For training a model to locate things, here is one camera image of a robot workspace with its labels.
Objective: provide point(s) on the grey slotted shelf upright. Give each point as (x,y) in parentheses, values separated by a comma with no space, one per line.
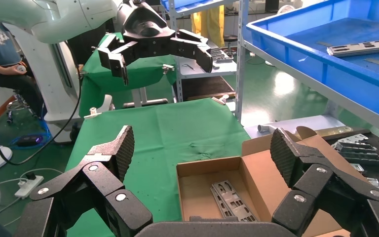
(240,59)

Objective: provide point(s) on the seated person hand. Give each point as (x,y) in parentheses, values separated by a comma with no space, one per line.
(14,70)

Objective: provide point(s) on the silver metal IO shield plate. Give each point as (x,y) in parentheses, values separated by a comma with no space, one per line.
(235,202)
(217,201)
(362,47)

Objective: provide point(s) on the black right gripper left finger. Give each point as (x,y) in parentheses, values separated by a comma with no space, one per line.
(104,183)

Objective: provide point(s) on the white background shelf board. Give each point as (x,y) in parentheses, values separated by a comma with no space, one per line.
(206,67)

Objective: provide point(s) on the chrome stool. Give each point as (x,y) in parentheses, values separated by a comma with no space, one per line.
(18,105)

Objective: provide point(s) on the white power strip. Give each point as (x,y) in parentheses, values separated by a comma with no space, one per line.
(27,187)

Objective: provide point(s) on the grey background shelf upright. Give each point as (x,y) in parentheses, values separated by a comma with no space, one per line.
(173,19)

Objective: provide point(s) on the silver metal bracket part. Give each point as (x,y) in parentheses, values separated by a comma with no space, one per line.
(358,167)
(373,182)
(356,152)
(354,138)

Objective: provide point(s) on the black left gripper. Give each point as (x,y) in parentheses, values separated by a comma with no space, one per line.
(143,24)

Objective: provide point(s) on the black background shelf mat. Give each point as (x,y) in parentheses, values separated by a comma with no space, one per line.
(206,86)

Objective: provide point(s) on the dark round stool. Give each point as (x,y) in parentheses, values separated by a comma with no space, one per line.
(230,38)

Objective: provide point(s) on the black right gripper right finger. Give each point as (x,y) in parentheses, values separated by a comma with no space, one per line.
(323,183)

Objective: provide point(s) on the open brown cardboard box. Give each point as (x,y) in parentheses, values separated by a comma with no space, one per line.
(258,170)

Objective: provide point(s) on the white metal shelf board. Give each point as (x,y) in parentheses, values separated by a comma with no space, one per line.
(340,98)

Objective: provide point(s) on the white side table legs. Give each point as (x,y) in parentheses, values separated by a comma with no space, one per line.
(142,98)

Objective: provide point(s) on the brown tape patch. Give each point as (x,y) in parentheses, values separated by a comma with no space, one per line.
(323,43)
(377,62)

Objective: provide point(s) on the blue background tray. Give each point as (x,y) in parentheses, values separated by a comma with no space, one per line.
(192,5)

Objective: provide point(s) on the large blue plastic tray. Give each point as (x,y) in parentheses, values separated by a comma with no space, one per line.
(340,75)

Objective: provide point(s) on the white PVC pipe fitting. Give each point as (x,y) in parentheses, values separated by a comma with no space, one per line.
(266,128)

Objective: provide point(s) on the small white handheld device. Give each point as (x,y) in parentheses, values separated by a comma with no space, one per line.
(21,68)

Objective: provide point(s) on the white robot torso column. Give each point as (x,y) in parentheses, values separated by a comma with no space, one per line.
(42,72)

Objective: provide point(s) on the yellow hanging garment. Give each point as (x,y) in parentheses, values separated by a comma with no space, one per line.
(209,23)

